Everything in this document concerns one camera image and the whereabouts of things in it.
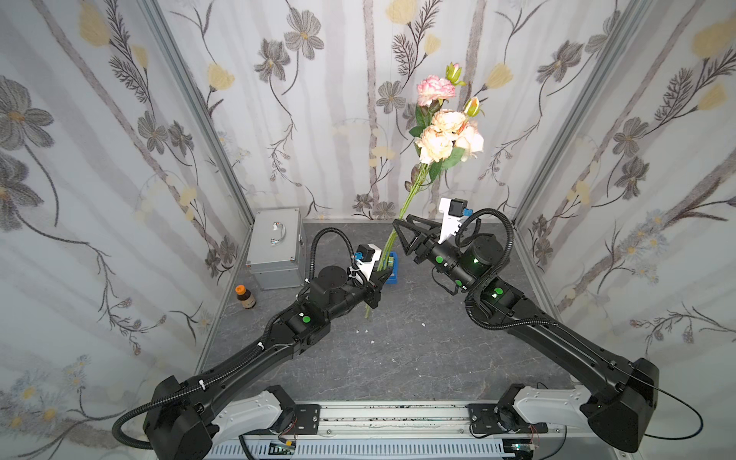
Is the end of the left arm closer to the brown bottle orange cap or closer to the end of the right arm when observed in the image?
the end of the right arm

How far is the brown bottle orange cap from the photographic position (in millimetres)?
908

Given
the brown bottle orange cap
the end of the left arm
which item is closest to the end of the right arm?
the end of the left arm
